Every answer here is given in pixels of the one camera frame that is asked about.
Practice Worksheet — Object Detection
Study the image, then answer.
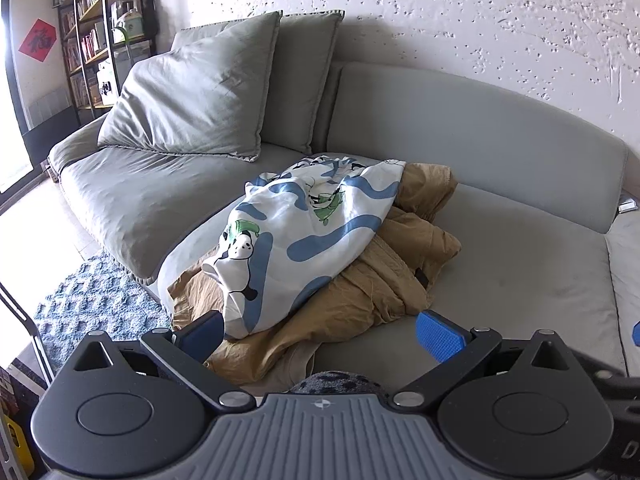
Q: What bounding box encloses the grey sofa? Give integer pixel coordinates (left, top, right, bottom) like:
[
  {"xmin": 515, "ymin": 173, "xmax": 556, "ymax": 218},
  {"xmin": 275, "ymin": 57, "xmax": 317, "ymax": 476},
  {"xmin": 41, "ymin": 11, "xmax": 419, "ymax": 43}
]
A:
[{"xmin": 47, "ymin": 10, "xmax": 640, "ymax": 396}]

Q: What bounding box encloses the dark wooden bookshelf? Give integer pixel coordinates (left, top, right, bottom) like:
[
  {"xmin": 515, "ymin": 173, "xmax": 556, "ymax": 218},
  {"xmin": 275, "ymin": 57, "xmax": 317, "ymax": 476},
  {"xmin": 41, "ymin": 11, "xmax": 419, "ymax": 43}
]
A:
[{"xmin": 50, "ymin": 0, "xmax": 157, "ymax": 127}]

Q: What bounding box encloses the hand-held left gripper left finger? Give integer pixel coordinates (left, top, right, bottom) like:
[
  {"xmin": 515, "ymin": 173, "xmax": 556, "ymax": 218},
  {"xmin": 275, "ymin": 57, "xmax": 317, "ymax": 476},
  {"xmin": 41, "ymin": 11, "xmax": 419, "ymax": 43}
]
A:
[{"xmin": 74, "ymin": 310, "xmax": 256, "ymax": 411}]

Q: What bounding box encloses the tan garment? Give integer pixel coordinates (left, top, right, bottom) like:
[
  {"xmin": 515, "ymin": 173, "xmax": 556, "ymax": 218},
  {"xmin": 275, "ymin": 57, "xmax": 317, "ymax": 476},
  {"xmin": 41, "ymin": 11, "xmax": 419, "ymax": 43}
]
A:
[{"xmin": 166, "ymin": 162, "xmax": 462, "ymax": 392}]

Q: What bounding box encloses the white radiator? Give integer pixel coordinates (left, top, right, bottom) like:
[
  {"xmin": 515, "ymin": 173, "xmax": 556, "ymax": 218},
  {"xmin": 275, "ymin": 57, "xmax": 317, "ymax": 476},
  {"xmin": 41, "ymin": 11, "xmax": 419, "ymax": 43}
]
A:
[{"xmin": 27, "ymin": 87, "xmax": 72, "ymax": 128}]

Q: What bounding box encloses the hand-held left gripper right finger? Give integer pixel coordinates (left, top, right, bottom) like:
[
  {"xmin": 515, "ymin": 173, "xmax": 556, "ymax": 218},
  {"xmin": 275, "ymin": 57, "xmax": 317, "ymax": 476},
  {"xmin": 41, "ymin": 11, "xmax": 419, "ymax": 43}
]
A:
[{"xmin": 392, "ymin": 310, "xmax": 571, "ymax": 411}]

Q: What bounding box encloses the light grey seat pad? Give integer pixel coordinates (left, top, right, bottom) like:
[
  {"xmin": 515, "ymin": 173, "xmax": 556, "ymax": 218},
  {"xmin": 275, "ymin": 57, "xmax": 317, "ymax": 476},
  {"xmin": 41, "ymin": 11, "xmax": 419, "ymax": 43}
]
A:
[{"xmin": 604, "ymin": 210, "xmax": 640, "ymax": 376}]

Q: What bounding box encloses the row of books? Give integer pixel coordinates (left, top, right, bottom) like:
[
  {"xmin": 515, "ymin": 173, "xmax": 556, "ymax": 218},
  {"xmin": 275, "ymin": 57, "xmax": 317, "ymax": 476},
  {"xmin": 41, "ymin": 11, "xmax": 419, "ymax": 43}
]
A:
[{"xmin": 59, "ymin": 0, "xmax": 112, "ymax": 108}]

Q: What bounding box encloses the large grey cushion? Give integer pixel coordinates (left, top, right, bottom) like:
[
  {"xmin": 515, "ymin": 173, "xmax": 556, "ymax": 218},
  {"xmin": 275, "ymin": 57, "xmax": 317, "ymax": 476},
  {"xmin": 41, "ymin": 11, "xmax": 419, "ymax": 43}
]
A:
[{"xmin": 97, "ymin": 10, "xmax": 283, "ymax": 162}]

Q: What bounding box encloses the green white appliance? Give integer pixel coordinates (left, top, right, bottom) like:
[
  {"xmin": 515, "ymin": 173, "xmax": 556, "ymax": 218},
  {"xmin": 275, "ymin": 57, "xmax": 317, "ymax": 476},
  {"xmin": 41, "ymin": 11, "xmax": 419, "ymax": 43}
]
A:
[{"xmin": 111, "ymin": 9, "xmax": 146, "ymax": 43}]

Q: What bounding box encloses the panda print white blue garment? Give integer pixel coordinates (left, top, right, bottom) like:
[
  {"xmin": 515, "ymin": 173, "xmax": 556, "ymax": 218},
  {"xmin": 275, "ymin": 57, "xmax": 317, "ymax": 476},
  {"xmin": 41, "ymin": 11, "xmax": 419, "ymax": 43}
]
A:
[{"xmin": 202, "ymin": 156, "xmax": 407, "ymax": 340}]

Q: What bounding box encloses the red square wall decoration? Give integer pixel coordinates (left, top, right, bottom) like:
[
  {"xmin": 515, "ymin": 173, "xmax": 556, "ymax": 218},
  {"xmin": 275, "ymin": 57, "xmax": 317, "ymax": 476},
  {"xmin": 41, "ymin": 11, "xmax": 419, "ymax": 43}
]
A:
[{"xmin": 18, "ymin": 19, "xmax": 57, "ymax": 63}]

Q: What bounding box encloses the yellow container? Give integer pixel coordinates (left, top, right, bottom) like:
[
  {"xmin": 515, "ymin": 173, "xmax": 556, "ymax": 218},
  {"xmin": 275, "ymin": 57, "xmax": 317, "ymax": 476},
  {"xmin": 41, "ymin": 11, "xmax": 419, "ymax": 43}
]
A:
[{"xmin": 0, "ymin": 410, "xmax": 36, "ymax": 478}]

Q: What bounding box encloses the blue patterned rug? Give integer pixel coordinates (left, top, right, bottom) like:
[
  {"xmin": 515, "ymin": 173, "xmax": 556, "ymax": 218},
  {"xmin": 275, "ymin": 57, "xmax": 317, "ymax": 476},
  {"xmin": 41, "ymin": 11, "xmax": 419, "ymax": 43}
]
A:
[{"xmin": 34, "ymin": 249, "xmax": 172, "ymax": 361}]

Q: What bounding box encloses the metal stand leg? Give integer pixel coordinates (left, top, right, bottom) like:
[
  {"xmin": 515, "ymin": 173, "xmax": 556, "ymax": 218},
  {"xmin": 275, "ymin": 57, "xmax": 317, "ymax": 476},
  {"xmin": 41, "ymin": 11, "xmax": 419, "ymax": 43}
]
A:
[{"xmin": 0, "ymin": 280, "xmax": 55, "ymax": 388}]

